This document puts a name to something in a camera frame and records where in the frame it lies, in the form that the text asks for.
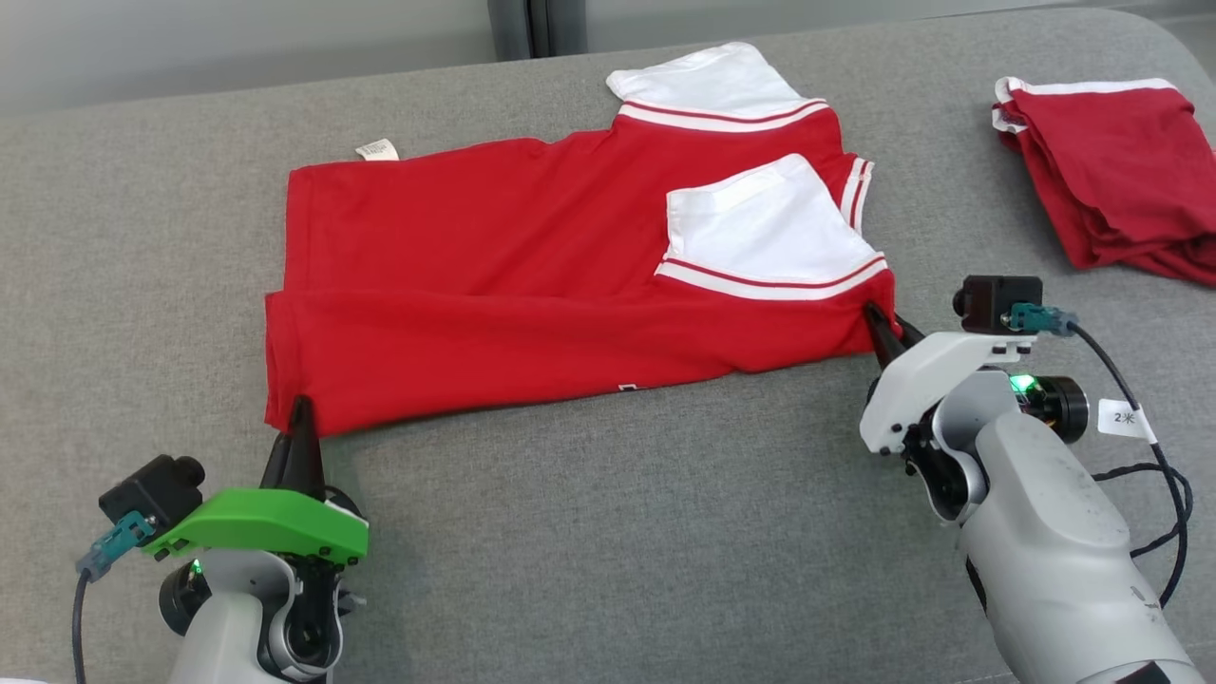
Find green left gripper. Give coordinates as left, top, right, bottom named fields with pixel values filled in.
left=142, top=394, right=370, bottom=566

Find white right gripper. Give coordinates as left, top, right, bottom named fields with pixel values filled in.
left=859, top=302, right=1036, bottom=455

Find red shirt with white sleeves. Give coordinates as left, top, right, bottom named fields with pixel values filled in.
left=263, top=41, right=899, bottom=438

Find red shorts with white band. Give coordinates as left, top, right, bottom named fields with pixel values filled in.
left=991, top=76, right=1216, bottom=289

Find teal right cable connector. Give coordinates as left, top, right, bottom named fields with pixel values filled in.
left=1007, top=302, right=1079, bottom=336

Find teal cable connector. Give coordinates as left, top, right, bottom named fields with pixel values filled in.
left=76, top=511, right=155, bottom=582
left=1007, top=302, right=1079, bottom=336

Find teal left cable connector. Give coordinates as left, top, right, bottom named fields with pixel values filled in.
left=76, top=511, right=155, bottom=582

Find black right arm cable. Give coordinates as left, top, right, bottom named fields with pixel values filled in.
left=1069, top=321, right=1194, bottom=609

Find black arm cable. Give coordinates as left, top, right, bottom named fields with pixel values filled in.
left=69, top=568, right=96, bottom=684
left=1069, top=321, right=1194, bottom=609

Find white right cable tag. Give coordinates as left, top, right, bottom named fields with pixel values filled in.
left=1097, top=399, right=1158, bottom=445

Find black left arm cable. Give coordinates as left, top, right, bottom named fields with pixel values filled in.
left=69, top=568, right=96, bottom=684

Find grey partition frame post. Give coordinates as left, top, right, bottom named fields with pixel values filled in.
left=487, top=0, right=590, bottom=61

